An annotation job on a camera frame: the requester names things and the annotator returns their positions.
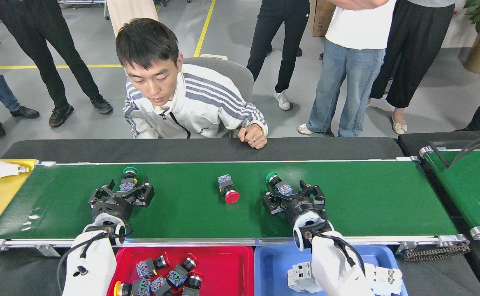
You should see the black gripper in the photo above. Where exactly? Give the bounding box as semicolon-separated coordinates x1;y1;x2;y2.
263;180;327;222
88;180;155;224

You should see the white circuit breaker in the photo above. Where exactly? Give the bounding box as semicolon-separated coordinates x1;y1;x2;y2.
363;263;403;296
286;262;322;293

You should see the blue plastic tray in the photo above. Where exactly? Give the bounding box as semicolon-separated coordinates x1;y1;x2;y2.
254;245;409;296

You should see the green conveyor belt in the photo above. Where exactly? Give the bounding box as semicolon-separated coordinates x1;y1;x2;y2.
0;156;471;251
419;146;480;240

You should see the red plastic tray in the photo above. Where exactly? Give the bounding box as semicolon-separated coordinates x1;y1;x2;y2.
107;245;255;296

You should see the person's left hand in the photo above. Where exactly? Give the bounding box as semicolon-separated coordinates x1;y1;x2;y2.
238;123;268;149

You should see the grey office chair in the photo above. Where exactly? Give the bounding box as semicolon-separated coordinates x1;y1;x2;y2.
182;53;255;102

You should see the cardboard box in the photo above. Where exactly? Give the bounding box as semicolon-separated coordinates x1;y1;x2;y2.
312;0;335;37

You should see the conveyor drive chain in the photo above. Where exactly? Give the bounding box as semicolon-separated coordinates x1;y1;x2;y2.
402;243;471;261

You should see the black guide bracket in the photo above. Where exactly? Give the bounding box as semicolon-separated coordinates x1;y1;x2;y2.
428;140;450;168

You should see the black cable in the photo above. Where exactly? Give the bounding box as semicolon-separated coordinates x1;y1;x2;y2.
448;132;480;169

